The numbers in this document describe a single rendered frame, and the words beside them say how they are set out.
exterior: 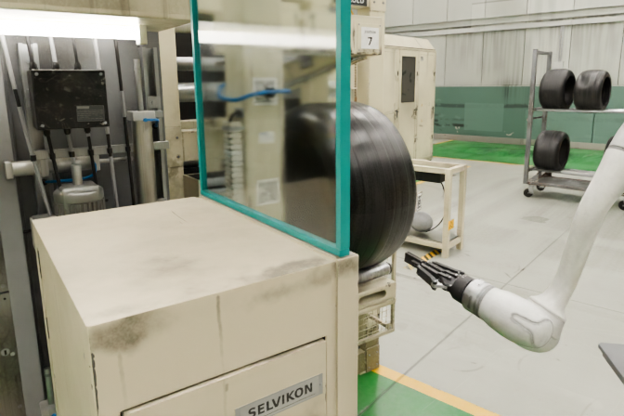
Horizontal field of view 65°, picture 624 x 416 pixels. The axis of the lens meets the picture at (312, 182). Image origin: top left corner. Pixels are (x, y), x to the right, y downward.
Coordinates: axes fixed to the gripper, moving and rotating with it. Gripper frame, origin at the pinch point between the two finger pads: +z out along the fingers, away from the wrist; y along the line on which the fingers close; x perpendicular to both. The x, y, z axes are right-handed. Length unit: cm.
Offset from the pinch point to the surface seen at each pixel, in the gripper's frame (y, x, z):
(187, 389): 84, -19, -37
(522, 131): -999, 151, 577
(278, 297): 70, -28, -36
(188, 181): 39, -6, 78
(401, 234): -3.6, -3.8, 9.9
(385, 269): -7.3, 13.3, 18.0
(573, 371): -147, 103, 6
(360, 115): 3.0, -38.4, 27.2
